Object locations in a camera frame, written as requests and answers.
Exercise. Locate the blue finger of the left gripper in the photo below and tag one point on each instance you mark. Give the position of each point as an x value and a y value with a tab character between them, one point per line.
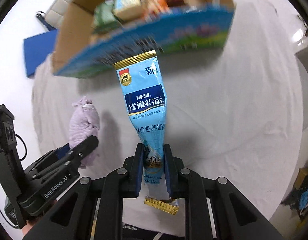
73	157
49	158

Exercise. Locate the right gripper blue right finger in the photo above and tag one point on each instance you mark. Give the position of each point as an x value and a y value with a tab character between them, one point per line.
170	170

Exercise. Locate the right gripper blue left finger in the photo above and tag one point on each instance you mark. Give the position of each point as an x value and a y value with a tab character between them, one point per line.
137	169

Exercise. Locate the lilac sock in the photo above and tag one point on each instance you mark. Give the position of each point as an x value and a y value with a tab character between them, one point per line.
85	121

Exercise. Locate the blue Nestle milk powder sachet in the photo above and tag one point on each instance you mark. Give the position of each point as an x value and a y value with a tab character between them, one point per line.
146	103

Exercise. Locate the green snack packet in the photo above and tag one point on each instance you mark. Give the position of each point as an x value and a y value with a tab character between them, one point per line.
104	20

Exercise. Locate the yellow tissue pack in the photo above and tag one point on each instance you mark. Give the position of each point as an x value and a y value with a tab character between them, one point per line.
127	10

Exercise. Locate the orange mushroom snack packet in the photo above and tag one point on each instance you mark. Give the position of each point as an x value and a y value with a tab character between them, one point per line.
154	8

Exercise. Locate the grey table cloth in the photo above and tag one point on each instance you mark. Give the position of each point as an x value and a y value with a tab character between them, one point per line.
235	112

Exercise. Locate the white quilted chair far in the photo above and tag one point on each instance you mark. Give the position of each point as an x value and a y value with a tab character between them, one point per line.
53	17

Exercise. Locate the open cardboard box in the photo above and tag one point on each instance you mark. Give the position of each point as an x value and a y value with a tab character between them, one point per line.
80	53

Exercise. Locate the blue jacket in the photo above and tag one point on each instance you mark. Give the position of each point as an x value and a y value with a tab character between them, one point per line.
303	200

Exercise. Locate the grey plastic chair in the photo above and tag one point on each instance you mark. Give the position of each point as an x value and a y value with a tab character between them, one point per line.
302	61

